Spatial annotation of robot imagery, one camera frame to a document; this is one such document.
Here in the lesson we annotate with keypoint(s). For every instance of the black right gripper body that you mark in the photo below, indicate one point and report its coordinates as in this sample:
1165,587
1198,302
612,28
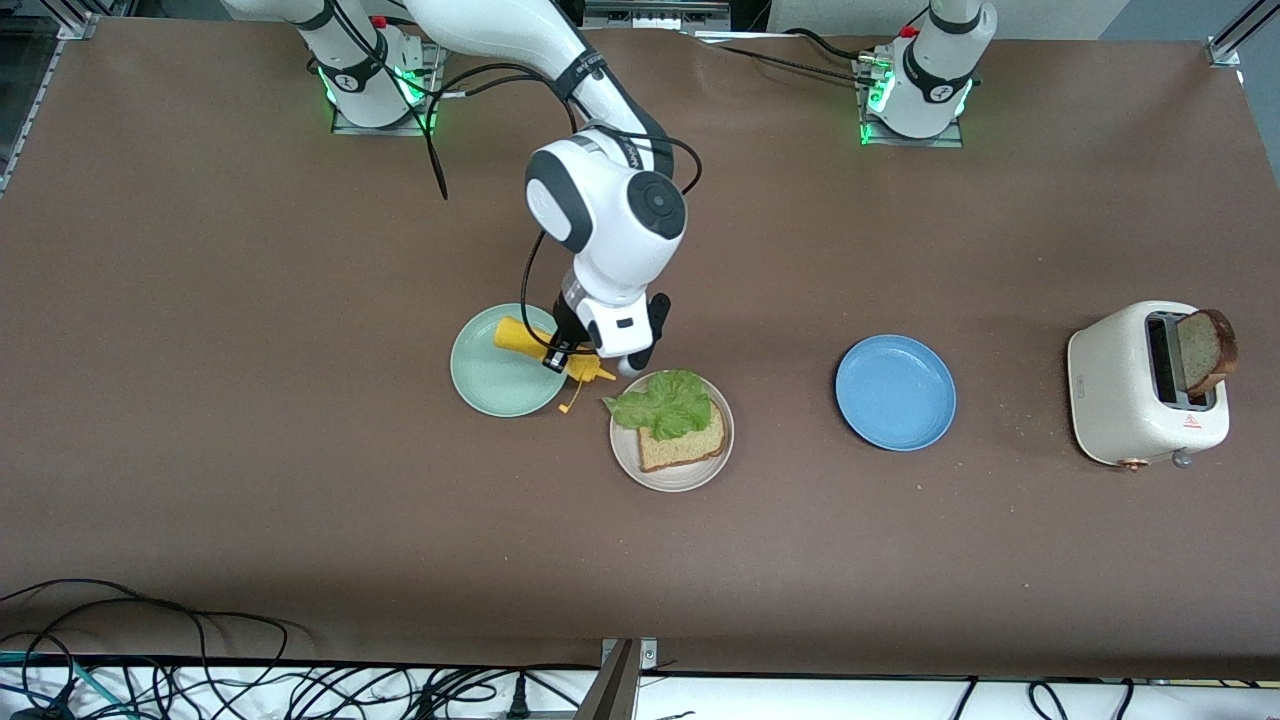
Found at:
570,331

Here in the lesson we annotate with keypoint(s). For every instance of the yellow mustard squeeze bottle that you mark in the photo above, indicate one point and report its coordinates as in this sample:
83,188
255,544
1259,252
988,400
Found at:
520,338

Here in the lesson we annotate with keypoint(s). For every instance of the green lettuce leaf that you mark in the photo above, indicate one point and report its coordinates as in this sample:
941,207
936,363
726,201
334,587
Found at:
665,405

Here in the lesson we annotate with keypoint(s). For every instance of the brown bread slice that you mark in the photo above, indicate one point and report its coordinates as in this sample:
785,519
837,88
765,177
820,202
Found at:
1205,350
690,452

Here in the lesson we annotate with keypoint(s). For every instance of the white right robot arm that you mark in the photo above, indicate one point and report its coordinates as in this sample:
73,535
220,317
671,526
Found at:
610,250

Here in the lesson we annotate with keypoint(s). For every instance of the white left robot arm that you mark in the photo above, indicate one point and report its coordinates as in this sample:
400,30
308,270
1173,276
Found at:
935,70

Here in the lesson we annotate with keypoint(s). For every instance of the mint green plate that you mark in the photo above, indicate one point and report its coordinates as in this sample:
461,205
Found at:
490,385

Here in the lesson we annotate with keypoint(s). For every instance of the beige plate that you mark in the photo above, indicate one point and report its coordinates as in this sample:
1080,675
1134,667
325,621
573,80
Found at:
625,455

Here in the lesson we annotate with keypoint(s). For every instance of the blue plate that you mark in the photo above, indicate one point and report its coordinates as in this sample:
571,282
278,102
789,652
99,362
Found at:
895,392

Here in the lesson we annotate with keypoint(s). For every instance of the black power plug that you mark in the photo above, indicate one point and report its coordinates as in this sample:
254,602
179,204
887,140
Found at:
517,698

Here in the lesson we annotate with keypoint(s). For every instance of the cream white toaster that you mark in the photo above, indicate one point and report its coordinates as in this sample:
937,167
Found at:
1110,390

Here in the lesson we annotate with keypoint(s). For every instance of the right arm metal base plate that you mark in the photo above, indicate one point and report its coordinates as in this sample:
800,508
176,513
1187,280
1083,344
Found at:
380,131

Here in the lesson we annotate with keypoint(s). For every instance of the black device with rail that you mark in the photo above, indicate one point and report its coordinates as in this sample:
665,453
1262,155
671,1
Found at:
660,12

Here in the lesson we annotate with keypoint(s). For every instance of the grey metal bracket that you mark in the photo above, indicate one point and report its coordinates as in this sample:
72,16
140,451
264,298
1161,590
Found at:
622,685

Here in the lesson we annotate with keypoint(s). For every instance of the aluminium frame profile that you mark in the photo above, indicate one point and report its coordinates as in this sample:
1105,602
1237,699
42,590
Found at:
1235,38

